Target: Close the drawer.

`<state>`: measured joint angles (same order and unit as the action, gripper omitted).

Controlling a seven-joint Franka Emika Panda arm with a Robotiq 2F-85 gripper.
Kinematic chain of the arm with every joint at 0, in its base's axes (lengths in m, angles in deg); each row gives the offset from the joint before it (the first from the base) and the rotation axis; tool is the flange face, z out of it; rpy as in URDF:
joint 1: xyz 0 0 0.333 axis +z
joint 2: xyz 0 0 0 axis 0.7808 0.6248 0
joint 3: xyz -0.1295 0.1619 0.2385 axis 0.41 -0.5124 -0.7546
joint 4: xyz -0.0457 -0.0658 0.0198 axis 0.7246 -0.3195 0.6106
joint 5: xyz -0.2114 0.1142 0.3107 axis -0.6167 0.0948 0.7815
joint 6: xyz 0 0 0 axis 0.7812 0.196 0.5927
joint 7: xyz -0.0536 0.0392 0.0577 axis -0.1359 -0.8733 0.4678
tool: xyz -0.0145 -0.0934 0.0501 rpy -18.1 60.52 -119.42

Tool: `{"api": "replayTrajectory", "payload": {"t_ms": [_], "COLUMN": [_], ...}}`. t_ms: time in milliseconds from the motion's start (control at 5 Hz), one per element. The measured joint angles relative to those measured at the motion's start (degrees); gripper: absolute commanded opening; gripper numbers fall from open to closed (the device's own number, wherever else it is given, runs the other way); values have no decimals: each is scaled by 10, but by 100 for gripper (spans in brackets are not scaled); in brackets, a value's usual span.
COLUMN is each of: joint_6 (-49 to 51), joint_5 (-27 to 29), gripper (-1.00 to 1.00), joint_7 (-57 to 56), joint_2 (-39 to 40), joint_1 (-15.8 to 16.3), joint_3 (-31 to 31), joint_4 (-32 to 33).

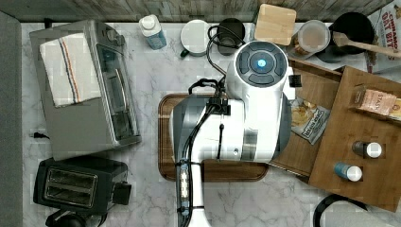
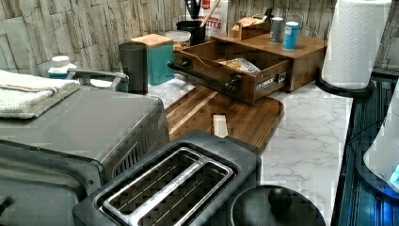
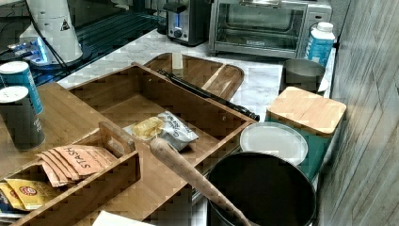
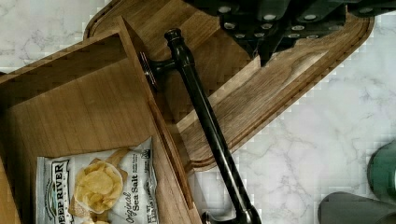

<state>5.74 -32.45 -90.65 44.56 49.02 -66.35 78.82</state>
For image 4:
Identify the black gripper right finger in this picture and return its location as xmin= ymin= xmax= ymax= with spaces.
xmin=260 ymin=0 xmax=395 ymax=66

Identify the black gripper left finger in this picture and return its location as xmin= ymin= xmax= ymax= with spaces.
xmin=184 ymin=0 xmax=293 ymax=60

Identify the wooden drawer with black handle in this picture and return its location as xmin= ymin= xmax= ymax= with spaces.
xmin=1 ymin=19 xmax=261 ymax=224

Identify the wooden cutting board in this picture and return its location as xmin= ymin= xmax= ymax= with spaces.
xmin=83 ymin=0 xmax=375 ymax=173

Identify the green cup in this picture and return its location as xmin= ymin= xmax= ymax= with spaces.
xmin=367 ymin=141 xmax=396 ymax=203

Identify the white sea salt chips bag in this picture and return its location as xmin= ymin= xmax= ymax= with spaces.
xmin=35 ymin=139 xmax=160 ymax=224

